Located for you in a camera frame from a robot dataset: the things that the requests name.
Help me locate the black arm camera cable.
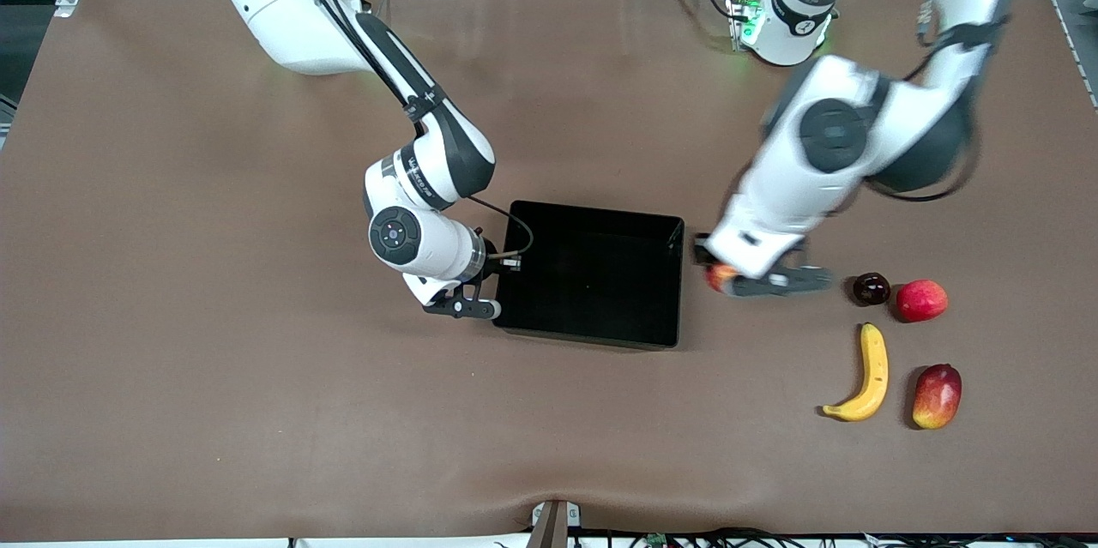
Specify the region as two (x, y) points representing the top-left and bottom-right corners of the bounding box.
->
(866, 0), (987, 204)
(274, 0), (534, 264)

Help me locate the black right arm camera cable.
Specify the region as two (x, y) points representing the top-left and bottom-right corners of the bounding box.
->
(274, 0), (534, 264)

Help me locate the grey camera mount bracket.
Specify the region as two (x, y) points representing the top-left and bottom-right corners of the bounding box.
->
(525, 499), (584, 548)

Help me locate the yellow banana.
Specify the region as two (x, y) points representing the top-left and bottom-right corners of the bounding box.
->
(822, 322), (890, 422)

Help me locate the red yellow mango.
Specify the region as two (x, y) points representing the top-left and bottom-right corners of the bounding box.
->
(912, 364), (962, 430)

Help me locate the dark purple plum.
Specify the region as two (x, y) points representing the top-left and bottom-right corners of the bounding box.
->
(853, 273), (892, 306)

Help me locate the brown table cloth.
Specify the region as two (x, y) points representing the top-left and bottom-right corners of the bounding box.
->
(0, 0), (1098, 536)

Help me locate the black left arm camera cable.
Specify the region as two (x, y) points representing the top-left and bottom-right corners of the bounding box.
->
(866, 0), (987, 204)

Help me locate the black plastic box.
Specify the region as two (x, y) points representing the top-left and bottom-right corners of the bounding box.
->
(493, 201), (685, 350)

